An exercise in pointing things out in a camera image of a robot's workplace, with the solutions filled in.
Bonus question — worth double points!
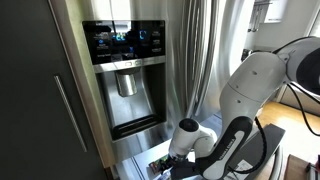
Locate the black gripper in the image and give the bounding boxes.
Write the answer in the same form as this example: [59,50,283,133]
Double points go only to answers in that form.
[168,156,202,180]

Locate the open freezer drawer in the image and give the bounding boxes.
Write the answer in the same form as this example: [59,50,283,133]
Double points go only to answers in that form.
[114,111,288,180]

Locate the fridge water dispenser panel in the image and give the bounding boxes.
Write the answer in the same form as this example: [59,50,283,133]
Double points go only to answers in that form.
[82,19,168,142]

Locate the stainless steel refrigerator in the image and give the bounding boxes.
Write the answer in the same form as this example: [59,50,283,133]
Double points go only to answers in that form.
[49,0,258,180]

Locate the brown wooden board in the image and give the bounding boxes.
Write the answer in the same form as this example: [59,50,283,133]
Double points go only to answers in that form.
[284,153,313,180]

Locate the lower kitchen cabinet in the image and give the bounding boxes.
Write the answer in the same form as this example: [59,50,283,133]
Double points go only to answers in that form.
[276,84,320,116]

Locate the dark tall cabinet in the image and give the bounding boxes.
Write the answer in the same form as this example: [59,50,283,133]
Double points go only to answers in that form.
[0,0,111,180]

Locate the hanging kitchen utensils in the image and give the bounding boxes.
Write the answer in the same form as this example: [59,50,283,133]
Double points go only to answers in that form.
[248,0,266,33]

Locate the white range hood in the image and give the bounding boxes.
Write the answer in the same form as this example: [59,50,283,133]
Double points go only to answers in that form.
[264,0,288,24]

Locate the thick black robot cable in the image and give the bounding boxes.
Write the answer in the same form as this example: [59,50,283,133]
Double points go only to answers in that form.
[229,116,268,175]

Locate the curved steel fridge door handle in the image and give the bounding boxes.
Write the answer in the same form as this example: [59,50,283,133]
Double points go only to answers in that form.
[184,0,210,118]
[194,0,221,116]

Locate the slim steel cabinet handle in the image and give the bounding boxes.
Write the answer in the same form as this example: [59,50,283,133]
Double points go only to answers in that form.
[53,74,88,153]

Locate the thin black cable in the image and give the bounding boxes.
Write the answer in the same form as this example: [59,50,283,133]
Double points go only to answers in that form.
[272,35,320,137]

